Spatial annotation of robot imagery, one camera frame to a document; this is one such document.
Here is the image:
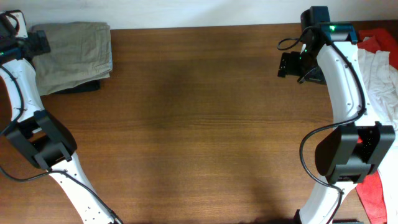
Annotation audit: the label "khaki green shorts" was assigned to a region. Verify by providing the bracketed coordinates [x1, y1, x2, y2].
[30, 22, 113, 96]

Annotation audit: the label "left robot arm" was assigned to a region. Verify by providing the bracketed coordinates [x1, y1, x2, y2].
[1, 31, 122, 223]

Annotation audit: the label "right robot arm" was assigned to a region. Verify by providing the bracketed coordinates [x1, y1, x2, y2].
[278, 22, 396, 223]

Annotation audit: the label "black folded garment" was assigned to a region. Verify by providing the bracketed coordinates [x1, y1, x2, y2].
[51, 80, 101, 95]

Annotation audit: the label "white crumpled shirt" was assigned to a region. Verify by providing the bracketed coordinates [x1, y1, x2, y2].
[356, 36, 398, 224]

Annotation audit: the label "red garment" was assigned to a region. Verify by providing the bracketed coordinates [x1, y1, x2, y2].
[355, 28, 398, 224]

